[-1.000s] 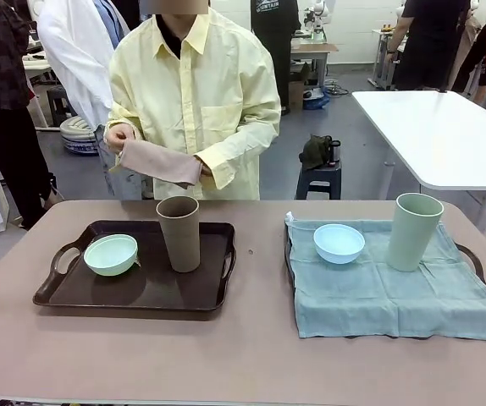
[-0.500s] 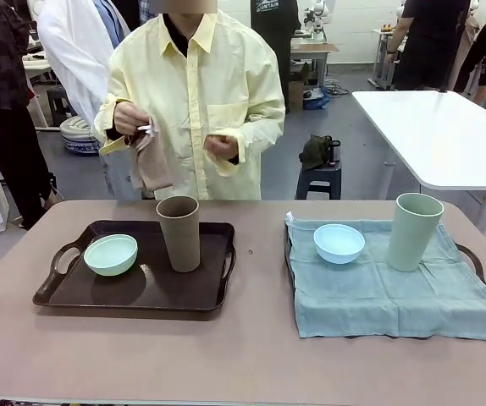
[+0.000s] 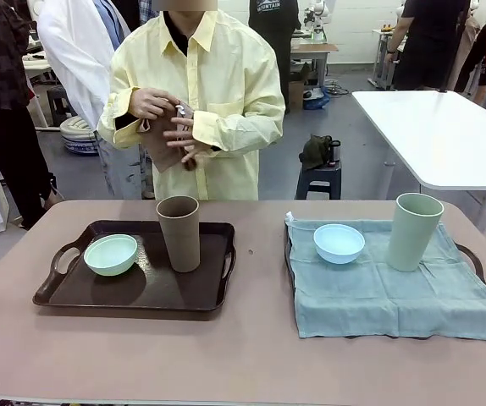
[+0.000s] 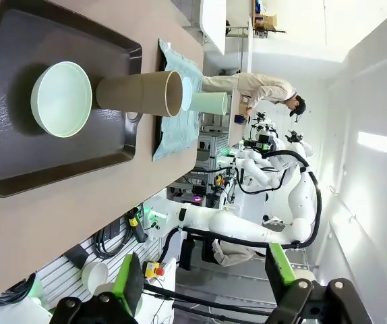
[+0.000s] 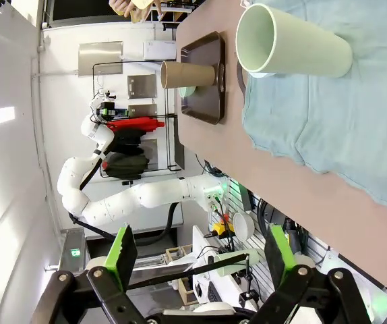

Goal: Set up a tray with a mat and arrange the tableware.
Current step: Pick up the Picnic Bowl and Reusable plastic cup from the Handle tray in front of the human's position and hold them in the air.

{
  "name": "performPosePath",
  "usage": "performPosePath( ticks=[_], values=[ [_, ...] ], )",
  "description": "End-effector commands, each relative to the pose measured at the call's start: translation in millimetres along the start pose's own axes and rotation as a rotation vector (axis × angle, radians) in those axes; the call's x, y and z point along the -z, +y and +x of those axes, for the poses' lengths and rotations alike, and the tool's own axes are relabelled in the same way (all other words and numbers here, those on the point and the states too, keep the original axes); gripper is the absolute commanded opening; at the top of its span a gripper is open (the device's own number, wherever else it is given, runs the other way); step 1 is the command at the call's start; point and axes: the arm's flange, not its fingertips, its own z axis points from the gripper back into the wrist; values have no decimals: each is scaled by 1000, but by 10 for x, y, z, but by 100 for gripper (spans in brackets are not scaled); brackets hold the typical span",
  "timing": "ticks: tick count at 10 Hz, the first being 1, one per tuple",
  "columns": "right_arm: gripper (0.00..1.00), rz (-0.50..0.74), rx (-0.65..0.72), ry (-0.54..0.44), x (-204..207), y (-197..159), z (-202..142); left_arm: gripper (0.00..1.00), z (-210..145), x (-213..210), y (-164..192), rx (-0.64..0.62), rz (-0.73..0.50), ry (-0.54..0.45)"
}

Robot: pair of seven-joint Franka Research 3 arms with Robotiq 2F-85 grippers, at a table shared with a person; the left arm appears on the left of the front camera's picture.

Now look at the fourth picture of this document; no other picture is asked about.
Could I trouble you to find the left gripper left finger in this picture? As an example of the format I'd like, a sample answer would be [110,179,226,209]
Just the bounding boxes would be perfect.
[50,251,146,324]

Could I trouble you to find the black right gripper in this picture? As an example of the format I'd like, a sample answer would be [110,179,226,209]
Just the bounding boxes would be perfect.
[256,134,274,150]

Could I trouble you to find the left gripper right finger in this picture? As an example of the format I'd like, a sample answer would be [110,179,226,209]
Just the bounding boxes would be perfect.
[263,242,374,324]

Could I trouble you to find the blue-grey cloth mat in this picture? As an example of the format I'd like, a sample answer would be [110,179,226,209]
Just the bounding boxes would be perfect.
[152,38,204,162]

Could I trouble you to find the dark brown serving tray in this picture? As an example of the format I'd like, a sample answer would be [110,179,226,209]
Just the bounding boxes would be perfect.
[0,0,144,198]

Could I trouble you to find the yellow emergency stop box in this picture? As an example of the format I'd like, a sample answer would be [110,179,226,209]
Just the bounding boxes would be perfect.
[142,259,167,279]

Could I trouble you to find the white round bowl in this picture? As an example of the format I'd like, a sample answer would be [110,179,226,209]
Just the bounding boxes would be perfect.
[81,261,110,294]

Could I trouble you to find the person in pale yellow shirt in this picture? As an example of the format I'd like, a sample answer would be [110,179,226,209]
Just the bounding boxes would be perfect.
[202,71,307,119]

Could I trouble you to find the crumpled beige cloth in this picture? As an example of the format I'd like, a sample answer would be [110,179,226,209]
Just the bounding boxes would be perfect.
[212,238,265,267]

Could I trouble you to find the black handheld device yellow label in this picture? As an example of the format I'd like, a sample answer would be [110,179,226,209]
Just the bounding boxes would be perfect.
[127,207,149,243]

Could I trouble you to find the black wedge block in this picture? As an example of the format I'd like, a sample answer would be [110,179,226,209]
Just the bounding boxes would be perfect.
[63,248,90,271]

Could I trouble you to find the black box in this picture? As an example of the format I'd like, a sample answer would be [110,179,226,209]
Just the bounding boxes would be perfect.
[179,238,196,271]

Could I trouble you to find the tall light green cup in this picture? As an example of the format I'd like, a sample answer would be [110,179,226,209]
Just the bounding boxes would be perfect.
[189,91,230,115]

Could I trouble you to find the white control box green lights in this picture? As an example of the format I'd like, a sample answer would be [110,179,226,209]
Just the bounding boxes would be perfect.
[144,202,171,237]

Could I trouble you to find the light blue bowl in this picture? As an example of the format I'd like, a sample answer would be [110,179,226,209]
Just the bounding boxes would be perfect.
[181,76,194,111]

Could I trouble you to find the rectangular ceiling light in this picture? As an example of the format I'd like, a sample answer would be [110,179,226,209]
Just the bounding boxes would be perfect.
[357,131,387,155]

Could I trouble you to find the cardboard box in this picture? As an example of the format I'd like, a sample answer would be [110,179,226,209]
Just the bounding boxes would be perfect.
[254,13,278,30]

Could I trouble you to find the tall brown cup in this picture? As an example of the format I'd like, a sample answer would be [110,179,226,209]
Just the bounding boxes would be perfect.
[95,70,183,118]

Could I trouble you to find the light green bowl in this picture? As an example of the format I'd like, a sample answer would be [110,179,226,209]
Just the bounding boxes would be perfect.
[30,61,93,138]

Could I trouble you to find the coiled black cables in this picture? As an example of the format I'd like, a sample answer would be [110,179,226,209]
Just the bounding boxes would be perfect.
[94,219,133,259]

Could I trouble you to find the aluminium frame workbench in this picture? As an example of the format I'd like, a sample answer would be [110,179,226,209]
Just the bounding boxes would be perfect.
[196,113,235,163]

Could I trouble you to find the slotted aluminium base plate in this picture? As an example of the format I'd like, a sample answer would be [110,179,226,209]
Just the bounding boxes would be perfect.
[34,215,167,304]

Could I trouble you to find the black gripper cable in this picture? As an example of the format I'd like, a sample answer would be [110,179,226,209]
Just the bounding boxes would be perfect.
[142,283,275,318]

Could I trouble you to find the black cable bundle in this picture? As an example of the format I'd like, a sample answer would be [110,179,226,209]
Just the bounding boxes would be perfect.
[0,273,38,306]

